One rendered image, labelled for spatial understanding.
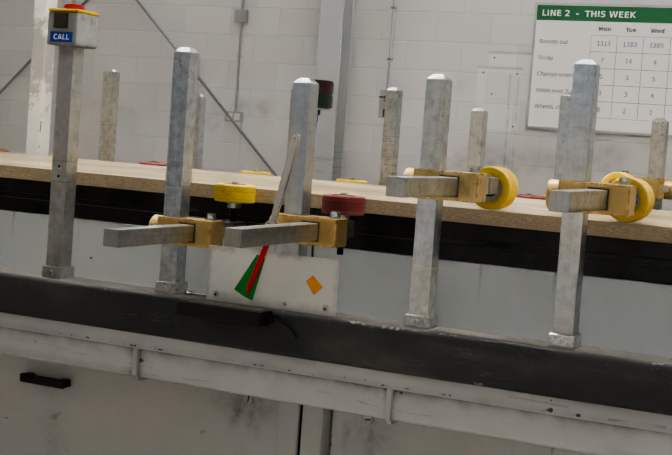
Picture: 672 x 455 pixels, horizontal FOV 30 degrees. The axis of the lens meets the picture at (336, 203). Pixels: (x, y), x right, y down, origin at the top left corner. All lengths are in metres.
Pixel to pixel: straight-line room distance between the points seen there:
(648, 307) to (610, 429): 0.26
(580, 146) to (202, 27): 8.76
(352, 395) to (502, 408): 0.27
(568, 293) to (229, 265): 0.62
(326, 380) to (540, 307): 0.41
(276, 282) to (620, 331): 0.61
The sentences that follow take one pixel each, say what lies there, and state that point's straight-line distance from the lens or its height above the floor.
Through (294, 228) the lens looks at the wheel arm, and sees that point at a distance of 2.11.
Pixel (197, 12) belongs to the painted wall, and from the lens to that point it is 10.73.
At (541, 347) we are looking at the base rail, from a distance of 2.06.
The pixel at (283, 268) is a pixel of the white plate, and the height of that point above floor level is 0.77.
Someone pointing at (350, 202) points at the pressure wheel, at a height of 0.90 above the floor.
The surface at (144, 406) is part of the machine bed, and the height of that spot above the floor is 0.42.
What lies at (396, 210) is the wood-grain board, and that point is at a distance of 2.36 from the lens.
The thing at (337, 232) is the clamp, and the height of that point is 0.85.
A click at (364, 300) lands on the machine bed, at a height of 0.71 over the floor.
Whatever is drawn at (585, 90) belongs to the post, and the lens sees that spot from 2.05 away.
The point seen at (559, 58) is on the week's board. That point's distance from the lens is 9.46.
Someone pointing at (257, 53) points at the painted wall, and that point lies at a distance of 10.41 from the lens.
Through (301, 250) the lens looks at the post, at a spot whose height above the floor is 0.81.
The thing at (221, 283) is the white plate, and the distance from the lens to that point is 2.29.
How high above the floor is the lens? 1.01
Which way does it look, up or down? 3 degrees down
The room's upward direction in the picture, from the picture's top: 4 degrees clockwise
